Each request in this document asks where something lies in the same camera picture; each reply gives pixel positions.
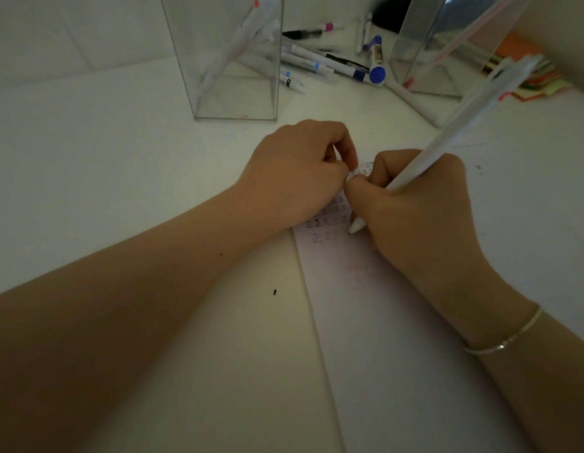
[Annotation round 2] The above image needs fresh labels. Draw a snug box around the person's right hand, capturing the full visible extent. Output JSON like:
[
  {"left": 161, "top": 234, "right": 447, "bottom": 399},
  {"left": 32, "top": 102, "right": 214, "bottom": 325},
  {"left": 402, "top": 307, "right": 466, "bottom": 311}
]
[{"left": 344, "top": 149, "right": 542, "bottom": 350}]

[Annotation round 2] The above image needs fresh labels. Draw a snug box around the person's left hand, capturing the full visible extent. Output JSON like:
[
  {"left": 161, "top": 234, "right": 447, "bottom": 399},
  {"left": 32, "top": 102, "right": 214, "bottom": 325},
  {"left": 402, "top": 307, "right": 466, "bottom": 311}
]
[{"left": 235, "top": 120, "right": 359, "bottom": 230}]

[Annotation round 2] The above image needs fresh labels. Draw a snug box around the white pen orange clip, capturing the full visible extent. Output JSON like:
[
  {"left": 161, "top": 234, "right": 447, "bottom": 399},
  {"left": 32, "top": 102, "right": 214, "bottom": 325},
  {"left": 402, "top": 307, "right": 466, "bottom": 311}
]
[{"left": 347, "top": 53, "right": 543, "bottom": 234}]

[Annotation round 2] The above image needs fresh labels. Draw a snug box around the pile of assorted pens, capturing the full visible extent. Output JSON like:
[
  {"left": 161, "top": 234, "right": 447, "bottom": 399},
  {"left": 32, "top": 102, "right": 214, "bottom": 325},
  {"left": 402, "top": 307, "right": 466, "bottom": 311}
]
[{"left": 278, "top": 11, "right": 444, "bottom": 129}]

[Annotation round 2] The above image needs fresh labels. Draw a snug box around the white paper sheet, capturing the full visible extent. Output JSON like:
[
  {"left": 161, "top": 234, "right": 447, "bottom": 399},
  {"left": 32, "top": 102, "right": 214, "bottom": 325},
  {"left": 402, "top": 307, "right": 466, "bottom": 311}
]
[{"left": 291, "top": 160, "right": 584, "bottom": 453}]

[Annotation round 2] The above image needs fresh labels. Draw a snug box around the clear acrylic box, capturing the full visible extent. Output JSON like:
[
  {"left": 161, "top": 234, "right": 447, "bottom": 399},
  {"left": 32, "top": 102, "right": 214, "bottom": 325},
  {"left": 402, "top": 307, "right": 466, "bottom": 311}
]
[
  {"left": 159, "top": 0, "right": 286, "bottom": 122},
  {"left": 388, "top": 0, "right": 533, "bottom": 99}
]

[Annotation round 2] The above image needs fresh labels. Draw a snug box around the person's left forearm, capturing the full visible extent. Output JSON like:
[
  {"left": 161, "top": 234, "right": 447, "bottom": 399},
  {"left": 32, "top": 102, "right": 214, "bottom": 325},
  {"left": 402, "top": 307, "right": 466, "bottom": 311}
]
[{"left": 0, "top": 183, "right": 264, "bottom": 453}]

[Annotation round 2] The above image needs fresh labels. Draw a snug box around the stack of coloured sticky notes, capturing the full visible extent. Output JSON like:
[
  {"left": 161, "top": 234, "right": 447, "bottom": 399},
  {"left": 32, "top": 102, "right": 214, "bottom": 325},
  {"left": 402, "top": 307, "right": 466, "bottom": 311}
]
[{"left": 480, "top": 32, "right": 574, "bottom": 102}]

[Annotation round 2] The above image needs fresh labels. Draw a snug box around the black bag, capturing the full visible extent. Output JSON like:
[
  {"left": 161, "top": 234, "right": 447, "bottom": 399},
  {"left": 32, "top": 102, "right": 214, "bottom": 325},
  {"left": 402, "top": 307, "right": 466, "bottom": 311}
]
[{"left": 371, "top": 0, "right": 413, "bottom": 33}]

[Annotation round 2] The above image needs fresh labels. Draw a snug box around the thin wrist bracelet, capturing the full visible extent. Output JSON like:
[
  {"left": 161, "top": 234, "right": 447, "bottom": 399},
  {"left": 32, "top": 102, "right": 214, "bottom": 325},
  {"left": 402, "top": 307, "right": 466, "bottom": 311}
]
[{"left": 463, "top": 305, "right": 543, "bottom": 357}]

